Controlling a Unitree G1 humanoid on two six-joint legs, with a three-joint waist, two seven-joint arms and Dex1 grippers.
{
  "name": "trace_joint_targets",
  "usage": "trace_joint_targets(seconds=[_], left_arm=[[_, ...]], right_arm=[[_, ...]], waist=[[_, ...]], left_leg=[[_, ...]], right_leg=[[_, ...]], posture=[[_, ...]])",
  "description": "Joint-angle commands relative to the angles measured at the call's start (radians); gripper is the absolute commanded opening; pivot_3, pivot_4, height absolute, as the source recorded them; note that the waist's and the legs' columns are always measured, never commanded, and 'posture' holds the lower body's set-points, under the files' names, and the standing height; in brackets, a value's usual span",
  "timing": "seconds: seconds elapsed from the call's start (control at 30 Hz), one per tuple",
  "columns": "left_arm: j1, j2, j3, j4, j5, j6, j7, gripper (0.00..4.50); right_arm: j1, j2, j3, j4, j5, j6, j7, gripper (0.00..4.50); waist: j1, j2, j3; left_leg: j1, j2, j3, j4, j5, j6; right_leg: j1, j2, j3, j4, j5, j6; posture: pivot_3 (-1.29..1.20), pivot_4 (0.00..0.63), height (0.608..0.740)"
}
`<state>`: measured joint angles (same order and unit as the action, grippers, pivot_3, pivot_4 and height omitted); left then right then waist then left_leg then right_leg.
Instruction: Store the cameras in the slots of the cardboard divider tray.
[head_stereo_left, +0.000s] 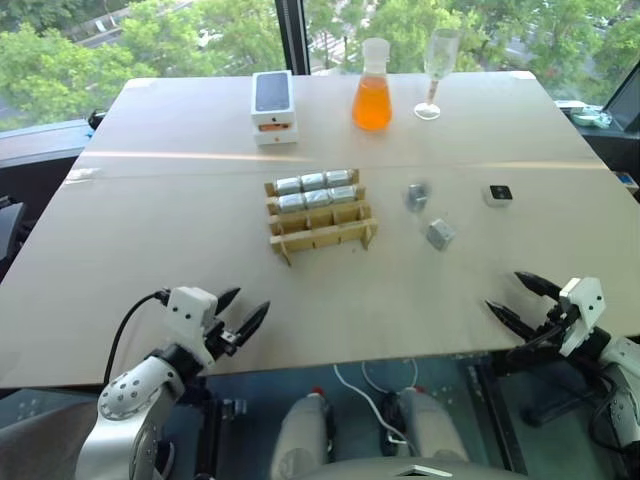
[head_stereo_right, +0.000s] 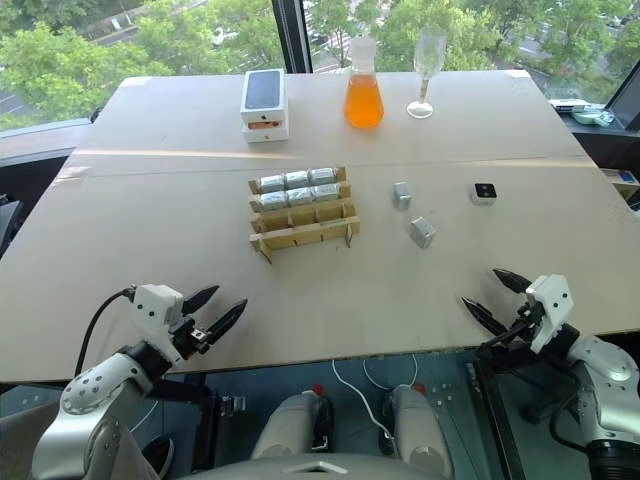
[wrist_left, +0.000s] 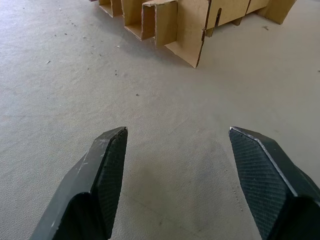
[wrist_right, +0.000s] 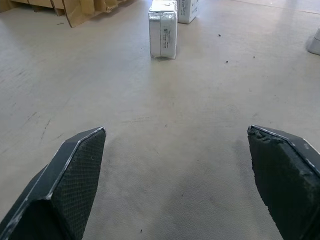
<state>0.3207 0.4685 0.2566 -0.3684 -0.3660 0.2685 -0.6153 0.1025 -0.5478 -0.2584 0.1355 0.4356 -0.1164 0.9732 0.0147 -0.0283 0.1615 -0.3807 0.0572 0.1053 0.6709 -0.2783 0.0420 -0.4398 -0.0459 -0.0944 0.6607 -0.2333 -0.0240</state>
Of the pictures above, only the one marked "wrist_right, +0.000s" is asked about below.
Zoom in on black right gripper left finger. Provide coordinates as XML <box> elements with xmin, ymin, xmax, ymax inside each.
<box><xmin>0</xmin><ymin>126</ymin><xmax>107</xmax><ymax>240</ymax></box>

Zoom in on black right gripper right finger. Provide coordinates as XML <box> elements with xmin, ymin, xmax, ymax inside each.
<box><xmin>246</xmin><ymin>124</ymin><xmax>320</xmax><ymax>240</ymax></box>

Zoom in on white packet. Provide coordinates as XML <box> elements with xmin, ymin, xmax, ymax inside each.
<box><xmin>148</xmin><ymin>0</ymin><xmax>179</xmax><ymax>61</ymax></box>
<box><xmin>176</xmin><ymin>0</ymin><xmax>200</xmax><ymax>25</ymax></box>

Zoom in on white rounded object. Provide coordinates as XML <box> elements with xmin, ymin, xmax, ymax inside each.
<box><xmin>306</xmin><ymin>26</ymin><xmax>320</xmax><ymax>56</ymax></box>

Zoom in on brown cardboard pieces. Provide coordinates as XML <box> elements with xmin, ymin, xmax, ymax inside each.
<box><xmin>0</xmin><ymin>0</ymin><xmax>154</xmax><ymax>29</ymax></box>

